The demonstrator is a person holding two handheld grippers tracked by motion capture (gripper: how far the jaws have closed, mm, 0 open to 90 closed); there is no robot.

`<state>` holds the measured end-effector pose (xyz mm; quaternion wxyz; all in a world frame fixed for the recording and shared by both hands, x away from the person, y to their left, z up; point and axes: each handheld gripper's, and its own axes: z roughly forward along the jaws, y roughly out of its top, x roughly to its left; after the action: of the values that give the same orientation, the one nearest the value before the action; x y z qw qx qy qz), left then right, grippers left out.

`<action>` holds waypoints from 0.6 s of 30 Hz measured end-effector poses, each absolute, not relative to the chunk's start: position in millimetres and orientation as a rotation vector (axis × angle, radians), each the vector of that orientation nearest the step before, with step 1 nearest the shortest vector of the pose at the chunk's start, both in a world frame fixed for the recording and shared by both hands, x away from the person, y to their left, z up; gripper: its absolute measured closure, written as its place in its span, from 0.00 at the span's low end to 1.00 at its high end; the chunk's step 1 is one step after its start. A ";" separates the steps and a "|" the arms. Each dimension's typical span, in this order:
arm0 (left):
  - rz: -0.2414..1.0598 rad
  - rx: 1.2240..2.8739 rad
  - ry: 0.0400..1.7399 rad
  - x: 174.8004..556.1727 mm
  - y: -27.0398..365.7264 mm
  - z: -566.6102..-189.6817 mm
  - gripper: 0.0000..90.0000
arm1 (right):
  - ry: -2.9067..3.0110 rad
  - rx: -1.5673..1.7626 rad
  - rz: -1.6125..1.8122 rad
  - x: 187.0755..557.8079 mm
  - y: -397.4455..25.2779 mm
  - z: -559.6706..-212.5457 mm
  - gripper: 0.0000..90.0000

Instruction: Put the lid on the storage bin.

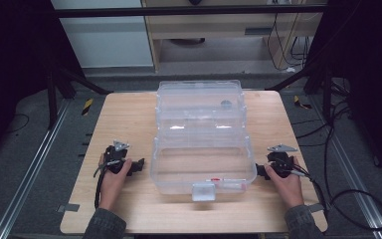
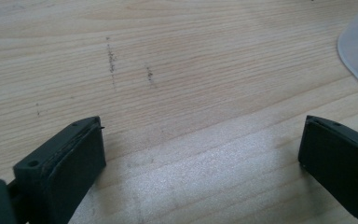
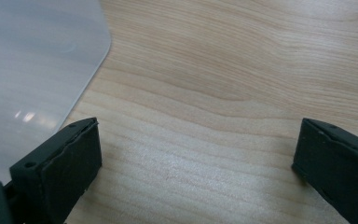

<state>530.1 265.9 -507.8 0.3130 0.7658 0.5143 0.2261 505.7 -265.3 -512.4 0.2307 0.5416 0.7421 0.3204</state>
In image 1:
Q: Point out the black metal stand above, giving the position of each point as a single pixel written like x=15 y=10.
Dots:
x=63 y=89
x=315 y=79

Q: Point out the aluminium floor rail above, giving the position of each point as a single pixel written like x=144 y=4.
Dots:
x=354 y=169
x=30 y=172

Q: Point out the white cabinet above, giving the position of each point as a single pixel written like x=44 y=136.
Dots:
x=106 y=36

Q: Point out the clear plastic storage box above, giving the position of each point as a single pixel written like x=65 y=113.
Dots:
x=203 y=167

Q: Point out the black metal crossbar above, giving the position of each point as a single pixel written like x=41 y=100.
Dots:
x=185 y=11

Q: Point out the person's right hand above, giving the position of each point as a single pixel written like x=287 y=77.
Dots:
x=286 y=186

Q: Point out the person's left hand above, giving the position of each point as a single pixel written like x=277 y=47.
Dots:
x=111 y=184

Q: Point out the clear plastic box lid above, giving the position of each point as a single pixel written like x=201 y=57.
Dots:
x=201 y=104

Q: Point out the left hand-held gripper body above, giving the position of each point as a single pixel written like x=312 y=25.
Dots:
x=115 y=156

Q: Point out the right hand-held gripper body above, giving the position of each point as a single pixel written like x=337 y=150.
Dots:
x=281 y=159

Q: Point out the grey tape strip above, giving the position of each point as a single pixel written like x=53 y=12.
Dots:
x=316 y=208
x=68 y=208

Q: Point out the yellow black striped tape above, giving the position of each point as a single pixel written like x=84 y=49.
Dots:
x=301 y=102
x=87 y=106

